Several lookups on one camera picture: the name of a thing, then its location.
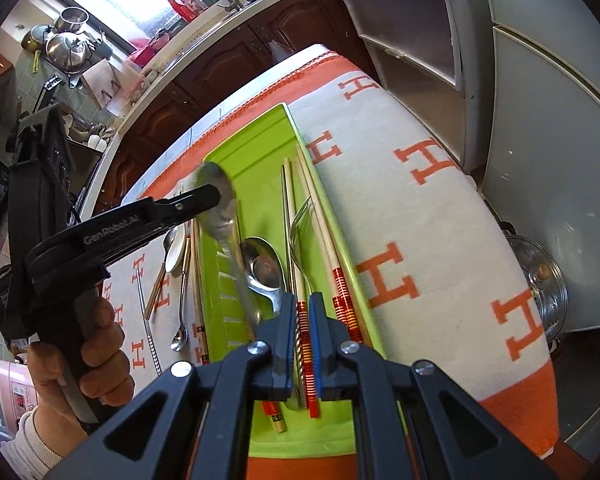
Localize large hammered steel spoon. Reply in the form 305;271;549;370
195;162;261;336

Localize wooden handled utensil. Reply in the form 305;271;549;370
144;263;166;320

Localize wide steel soup spoon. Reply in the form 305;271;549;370
240;236;287;315

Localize small steel teaspoon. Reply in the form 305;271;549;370
170;237;190;352

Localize steel fork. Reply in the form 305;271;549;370
289;197;313;297

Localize dark wooden kitchen cabinets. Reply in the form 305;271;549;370
94;0;377;214

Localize person's left hand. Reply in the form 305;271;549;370
25;294;136;424

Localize white chopstick striped end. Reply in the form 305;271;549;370
296;146;364;346

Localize white chopstick in tray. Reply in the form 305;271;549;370
282;158;321;418

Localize white ceramic soup spoon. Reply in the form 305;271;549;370
166;224;186;273

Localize tan chopstick red end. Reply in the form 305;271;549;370
261;401;287;434

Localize white chopstick beside brown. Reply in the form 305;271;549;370
291;154;357;336

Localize brown wooden chopstick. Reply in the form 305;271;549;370
189;216;207;366

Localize green plastic utensil tray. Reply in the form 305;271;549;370
194;103;387;461

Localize orange white H-pattern cloth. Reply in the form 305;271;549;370
104;47;559;479

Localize grey side cabinet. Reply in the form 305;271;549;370
343;0;495;174

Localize grey refrigerator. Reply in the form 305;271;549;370
483;0;600;332

